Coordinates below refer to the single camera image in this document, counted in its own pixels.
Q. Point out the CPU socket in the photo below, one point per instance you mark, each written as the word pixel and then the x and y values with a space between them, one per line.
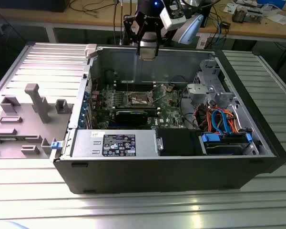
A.
pixel 137 101

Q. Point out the silver metal drive cage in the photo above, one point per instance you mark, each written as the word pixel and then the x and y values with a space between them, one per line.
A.
pixel 222 97

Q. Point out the blue cardboard box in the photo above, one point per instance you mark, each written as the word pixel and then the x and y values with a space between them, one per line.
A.
pixel 271 3

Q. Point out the grey electronic device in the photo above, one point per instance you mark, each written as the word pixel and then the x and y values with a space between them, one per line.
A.
pixel 253 16

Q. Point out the black graphics card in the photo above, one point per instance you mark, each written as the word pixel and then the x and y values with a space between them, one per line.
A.
pixel 131 118

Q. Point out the black box on bench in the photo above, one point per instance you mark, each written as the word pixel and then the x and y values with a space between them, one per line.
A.
pixel 33 4

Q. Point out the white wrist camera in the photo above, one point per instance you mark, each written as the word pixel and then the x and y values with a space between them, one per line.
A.
pixel 171 20

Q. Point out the white printed sheet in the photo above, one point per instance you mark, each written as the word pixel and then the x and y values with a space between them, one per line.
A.
pixel 202 43

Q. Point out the black open PC case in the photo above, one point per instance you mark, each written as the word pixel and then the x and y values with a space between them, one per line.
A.
pixel 157 174

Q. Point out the black disk bay box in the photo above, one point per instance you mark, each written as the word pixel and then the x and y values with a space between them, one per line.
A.
pixel 178 143

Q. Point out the beige plastic block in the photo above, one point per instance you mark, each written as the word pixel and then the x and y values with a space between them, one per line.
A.
pixel 90 50

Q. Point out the silver square CPU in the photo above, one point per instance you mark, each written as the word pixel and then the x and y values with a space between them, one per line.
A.
pixel 147 53

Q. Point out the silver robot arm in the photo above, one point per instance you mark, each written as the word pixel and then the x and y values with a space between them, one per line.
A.
pixel 190 28

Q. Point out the green motherboard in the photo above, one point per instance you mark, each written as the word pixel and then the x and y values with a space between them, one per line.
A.
pixel 171 102

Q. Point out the small black adapter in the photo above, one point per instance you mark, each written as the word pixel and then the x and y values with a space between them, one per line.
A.
pixel 225 25

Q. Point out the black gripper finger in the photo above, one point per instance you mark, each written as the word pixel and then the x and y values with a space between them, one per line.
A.
pixel 160 35
pixel 131 31

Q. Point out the blue plastic latch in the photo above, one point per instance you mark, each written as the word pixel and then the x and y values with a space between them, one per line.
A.
pixel 56 145

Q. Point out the wooden work bench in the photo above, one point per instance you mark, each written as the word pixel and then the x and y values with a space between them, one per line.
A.
pixel 74 19

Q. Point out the hard disk in blue carrier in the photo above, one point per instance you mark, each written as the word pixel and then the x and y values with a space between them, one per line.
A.
pixel 224 149

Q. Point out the silver power supply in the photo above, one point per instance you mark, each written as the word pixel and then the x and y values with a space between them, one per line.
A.
pixel 90 143

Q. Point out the grey parts rack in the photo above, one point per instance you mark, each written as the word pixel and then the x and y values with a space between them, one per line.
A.
pixel 26 133

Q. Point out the white papers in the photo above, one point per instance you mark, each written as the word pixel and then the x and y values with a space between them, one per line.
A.
pixel 280 19

